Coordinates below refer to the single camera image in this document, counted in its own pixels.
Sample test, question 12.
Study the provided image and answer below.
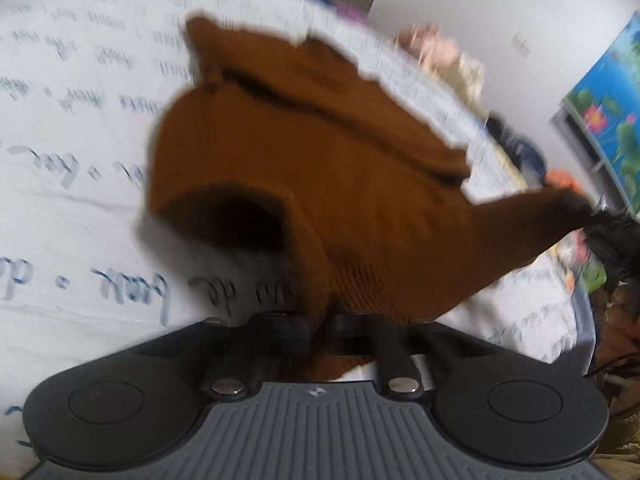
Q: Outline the brown knit sweater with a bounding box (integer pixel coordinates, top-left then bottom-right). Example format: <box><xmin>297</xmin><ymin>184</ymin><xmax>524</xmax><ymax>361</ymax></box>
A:
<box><xmin>146</xmin><ymin>16</ymin><xmax>592</xmax><ymax>328</ymax></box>

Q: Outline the cream clothes pile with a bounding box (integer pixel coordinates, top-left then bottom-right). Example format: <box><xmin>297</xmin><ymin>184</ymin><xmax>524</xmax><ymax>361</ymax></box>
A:
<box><xmin>440</xmin><ymin>52</ymin><xmax>488</xmax><ymax>117</ymax></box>

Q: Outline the pink clothes pile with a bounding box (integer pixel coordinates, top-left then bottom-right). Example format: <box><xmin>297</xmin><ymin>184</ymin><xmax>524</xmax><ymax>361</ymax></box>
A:
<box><xmin>394</xmin><ymin>23</ymin><xmax>460</xmax><ymax>72</ymax></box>

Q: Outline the dark patterned garment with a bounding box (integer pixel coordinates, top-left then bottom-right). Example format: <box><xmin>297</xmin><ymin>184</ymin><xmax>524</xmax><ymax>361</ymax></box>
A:
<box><xmin>485</xmin><ymin>114</ymin><xmax>548</xmax><ymax>188</ymax></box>

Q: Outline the purple garment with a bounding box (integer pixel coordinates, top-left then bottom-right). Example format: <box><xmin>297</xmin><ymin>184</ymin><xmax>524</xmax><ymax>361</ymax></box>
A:
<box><xmin>334</xmin><ymin>2</ymin><xmax>368</xmax><ymax>24</ymax></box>

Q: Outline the white script-print bed sheet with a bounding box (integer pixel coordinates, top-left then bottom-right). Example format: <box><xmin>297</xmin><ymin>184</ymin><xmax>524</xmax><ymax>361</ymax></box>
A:
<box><xmin>0</xmin><ymin>0</ymin><xmax>597</xmax><ymax>466</ymax></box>

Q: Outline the white wall switch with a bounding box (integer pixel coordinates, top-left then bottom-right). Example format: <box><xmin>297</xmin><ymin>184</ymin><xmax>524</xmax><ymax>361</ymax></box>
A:
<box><xmin>511</xmin><ymin>34</ymin><xmax>530</xmax><ymax>58</ymax></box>

